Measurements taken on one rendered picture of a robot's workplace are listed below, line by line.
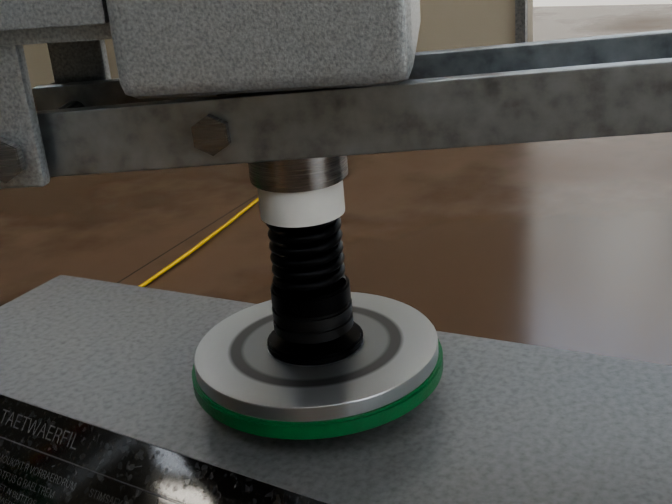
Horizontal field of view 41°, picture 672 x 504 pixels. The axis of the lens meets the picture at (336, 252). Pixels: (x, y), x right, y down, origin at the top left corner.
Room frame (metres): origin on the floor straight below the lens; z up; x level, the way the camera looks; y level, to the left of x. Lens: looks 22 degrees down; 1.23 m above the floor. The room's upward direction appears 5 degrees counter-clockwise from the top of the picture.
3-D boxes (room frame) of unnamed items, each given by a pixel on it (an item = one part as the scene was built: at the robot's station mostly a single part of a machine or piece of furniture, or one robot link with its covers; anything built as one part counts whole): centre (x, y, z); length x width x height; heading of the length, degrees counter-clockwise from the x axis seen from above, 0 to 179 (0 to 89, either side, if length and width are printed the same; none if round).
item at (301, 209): (0.70, 0.02, 1.00); 0.07 x 0.07 x 0.04
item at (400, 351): (0.70, 0.02, 0.85); 0.21 x 0.21 x 0.01
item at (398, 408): (0.70, 0.02, 0.85); 0.22 x 0.22 x 0.04
